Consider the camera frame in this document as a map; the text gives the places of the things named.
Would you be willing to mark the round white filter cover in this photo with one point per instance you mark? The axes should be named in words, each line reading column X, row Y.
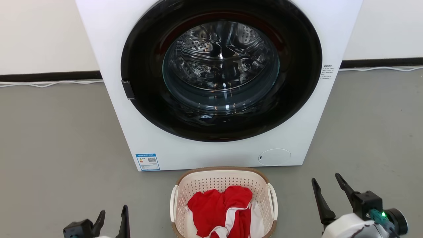
column 274, row 157

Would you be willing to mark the red garment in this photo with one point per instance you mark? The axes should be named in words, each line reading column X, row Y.
column 211, row 208

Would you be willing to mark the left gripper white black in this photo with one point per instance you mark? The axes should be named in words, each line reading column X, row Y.
column 77, row 229

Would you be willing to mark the white text sticker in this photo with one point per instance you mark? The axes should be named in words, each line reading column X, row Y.
column 327, row 71

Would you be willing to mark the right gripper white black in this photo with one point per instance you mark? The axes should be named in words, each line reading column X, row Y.
column 355, row 228

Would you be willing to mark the cream perforated laundry basket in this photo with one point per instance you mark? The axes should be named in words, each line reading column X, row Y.
column 201, row 183

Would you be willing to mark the white garment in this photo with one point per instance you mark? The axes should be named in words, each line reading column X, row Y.
column 257, row 221

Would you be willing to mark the steel washer drum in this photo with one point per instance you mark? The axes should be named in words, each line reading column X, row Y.
column 221, row 62

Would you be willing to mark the white front-load washing machine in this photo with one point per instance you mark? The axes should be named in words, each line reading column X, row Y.
column 109, row 49

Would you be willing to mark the black round washer door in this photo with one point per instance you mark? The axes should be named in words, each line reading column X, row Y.
column 142, row 76

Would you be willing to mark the black baseboard strip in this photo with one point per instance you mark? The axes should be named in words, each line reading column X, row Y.
column 380, row 62
column 49, row 76

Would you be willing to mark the blue energy label sticker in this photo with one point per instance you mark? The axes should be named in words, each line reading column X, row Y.
column 147, row 162

